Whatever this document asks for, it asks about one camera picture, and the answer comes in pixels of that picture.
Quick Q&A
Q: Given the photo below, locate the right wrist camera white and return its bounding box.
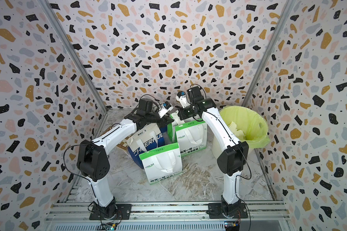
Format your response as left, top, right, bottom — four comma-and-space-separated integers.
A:
175, 91, 190, 108

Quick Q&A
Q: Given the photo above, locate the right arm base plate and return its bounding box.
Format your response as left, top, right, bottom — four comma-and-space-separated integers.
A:
206, 202, 249, 219

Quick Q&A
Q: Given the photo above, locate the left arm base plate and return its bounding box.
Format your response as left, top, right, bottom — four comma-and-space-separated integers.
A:
89, 202, 132, 221

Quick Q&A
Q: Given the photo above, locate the right corner aluminium post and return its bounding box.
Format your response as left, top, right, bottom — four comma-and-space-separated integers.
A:
242, 0, 296, 107

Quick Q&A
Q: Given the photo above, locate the white trash bin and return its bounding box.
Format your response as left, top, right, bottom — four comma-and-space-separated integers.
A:
212, 137, 253, 166

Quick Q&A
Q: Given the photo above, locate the green white bag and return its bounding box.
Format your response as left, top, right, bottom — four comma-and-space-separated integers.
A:
139, 142, 183, 185
175, 120, 207, 157
167, 121, 178, 143

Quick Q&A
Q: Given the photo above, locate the receipt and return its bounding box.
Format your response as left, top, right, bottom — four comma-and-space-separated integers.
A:
170, 111, 186, 127

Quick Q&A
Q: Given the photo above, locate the left corner aluminium post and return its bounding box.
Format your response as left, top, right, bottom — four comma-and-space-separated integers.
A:
38, 1, 108, 114

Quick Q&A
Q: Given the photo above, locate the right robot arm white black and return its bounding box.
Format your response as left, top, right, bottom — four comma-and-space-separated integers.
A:
176, 86, 249, 218

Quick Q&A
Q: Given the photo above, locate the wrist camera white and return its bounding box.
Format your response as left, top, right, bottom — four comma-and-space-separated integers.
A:
175, 91, 190, 108
158, 101, 173, 118

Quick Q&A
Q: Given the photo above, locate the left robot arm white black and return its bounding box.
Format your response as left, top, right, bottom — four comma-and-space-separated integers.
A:
77, 98, 173, 219

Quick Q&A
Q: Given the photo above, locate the wooden chessboard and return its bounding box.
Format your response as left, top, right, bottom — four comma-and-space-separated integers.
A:
101, 126, 130, 153

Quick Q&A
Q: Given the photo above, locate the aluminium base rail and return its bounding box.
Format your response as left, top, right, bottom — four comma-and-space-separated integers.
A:
44, 201, 294, 231

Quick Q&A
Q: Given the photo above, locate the corner aluminium post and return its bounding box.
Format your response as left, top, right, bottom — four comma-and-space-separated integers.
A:
38, 1, 108, 114
242, 0, 296, 107

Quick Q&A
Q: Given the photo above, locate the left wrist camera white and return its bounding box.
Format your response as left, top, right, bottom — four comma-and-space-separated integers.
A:
158, 101, 173, 118

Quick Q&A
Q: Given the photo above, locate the yellow-green bin liner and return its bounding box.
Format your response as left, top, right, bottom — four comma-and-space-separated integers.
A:
220, 106, 270, 149

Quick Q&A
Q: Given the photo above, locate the front blue white bag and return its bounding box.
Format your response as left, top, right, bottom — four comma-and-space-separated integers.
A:
127, 123, 165, 169

